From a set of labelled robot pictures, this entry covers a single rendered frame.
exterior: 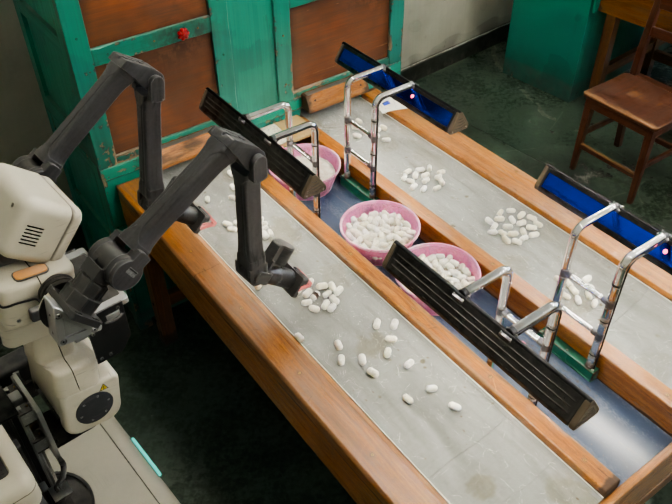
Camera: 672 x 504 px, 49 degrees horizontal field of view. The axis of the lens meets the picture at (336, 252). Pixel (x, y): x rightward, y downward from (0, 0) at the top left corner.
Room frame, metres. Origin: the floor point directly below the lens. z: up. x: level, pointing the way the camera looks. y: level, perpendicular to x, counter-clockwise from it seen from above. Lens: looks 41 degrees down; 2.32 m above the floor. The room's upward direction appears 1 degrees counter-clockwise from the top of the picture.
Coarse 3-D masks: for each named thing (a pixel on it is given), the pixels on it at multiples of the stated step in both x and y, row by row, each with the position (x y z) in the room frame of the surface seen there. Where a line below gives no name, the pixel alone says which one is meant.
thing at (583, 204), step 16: (544, 176) 1.71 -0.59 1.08; (560, 176) 1.69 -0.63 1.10; (544, 192) 1.68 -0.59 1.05; (560, 192) 1.66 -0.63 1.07; (576, 192) 1.63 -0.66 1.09; (592, 192) 1.60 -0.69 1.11; (576, 208) 1.60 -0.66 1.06; (592, 208) 1.57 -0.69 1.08; (592, 224) 1.55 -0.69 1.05; (608, 224) 1.52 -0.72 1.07; (624, 224) 1.50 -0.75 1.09; (640, 224) 1.47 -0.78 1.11; (624, 240) 1.46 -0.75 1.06; (640, 240) 1.44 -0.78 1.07; (656, 256) 1.39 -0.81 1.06
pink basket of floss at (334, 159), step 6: (300, 144) 2.38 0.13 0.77; (306, 144) 2.38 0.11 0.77; (294, 150) 2.36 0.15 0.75; (306, 150) 2.37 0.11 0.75; (324, 150) 2.35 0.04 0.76; (330, 150) 2.33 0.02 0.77; (300, 156) 2.36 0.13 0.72; (324, 156) 2.34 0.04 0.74; (330, 156) 2.33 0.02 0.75; (336, 156) 2.30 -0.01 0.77; (330, 162) 2.31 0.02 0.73; (336, 162) 2.28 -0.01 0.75; (336, 168) 2.26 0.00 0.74; (336, 174) 2.18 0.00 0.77; (276, 180) 2.18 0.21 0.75; (324, 180) 2.14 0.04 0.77; (330, 180) 2.17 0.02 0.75; (288, 186) 2.14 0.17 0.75; (330, 186) 2.19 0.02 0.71; (324, 192) 2.17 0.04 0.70; (300, 198) 2.15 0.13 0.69; (312, 198) 2.15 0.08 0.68
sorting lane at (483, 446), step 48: (288, 240) 1.85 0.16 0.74; (336, 336) 1.43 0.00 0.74; (384, 336) 1.42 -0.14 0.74; (384, 384) 1.25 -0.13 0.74; (432, 384) 1.25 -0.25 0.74; (384, 432) 1.10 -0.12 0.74; (432, 432) 1.10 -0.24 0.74; (480, 432) 1.10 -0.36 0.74; (528, 432) 1.10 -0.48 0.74; (432, 480) 0.96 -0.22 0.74; (480, 480) 0.96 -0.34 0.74; (528, 480) 0.96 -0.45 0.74; (576, 480) 0.96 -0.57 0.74
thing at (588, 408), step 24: (384, 264) 1.38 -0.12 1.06; (408, 264) 1.34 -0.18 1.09; (408, 288) 1.30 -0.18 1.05; (432, 288) 1.26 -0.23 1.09; (456, 288) 1.24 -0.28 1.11; (456, 312) 1.19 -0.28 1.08; (480, 312) 1.16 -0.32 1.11; (480, 336) 1.12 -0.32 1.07; (504, 360) 1.05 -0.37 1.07; (528, 360) 1.03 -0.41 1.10; (528, 384) 0.99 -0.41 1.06; (552, 384) 0.97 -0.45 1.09; (552, 408) 0.93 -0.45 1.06; (576, 408) 0.91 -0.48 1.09
